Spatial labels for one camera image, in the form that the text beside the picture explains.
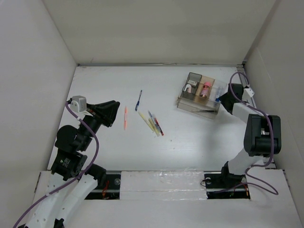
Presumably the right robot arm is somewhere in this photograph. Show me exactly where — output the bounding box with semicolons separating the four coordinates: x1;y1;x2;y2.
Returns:
215;83;282;189

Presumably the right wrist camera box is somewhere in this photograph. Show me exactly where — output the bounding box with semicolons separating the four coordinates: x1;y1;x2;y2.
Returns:
243;87;255;99

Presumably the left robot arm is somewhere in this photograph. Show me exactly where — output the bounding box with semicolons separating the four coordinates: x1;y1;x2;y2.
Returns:
14;96;120;228

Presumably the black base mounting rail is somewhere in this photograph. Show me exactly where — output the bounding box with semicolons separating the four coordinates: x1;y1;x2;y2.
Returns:
86;171;250;201

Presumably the yellow highlighter pen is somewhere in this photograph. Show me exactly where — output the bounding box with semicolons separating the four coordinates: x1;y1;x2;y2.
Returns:
138;112;154;132
148;118;160;137

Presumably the red gel pen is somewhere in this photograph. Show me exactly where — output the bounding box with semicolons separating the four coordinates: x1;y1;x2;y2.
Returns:
152;114;164;136

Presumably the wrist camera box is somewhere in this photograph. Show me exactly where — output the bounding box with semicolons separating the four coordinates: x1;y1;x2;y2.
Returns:
243;87;255;99
70;95;87;113

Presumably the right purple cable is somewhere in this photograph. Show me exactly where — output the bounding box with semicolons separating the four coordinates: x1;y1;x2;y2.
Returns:
206;71;278;196

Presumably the blue ballpoint pen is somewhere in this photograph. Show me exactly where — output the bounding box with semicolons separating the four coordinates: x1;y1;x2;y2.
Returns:
135;90;143;112

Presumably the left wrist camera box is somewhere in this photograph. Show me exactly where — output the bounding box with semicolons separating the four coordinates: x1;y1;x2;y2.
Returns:
70;95;87;113

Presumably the blue white glue tube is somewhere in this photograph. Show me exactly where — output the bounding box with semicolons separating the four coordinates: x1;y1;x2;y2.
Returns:
215;87;223;102

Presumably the purple cable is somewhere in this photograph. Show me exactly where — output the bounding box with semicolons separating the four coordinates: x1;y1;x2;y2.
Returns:
13;101;99;228
206;71;278;196

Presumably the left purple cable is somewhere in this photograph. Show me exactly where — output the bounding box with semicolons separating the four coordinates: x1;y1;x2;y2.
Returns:
13;101;99;228

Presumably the clear compartment desk organizer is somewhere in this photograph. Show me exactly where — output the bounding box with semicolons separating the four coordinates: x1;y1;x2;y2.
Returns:
177;72;228;119

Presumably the pink eraser roll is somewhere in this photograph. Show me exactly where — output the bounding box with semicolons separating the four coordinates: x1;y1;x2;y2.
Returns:
200;82;211;98

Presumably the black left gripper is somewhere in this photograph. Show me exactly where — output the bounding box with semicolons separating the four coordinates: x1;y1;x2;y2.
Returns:
79;99;120;150

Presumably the black gel pen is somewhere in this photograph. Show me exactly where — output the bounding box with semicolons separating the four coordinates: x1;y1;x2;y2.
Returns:
190;109;217;113

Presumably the orange pen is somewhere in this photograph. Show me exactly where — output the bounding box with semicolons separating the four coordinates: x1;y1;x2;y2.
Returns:
123;106;128;130

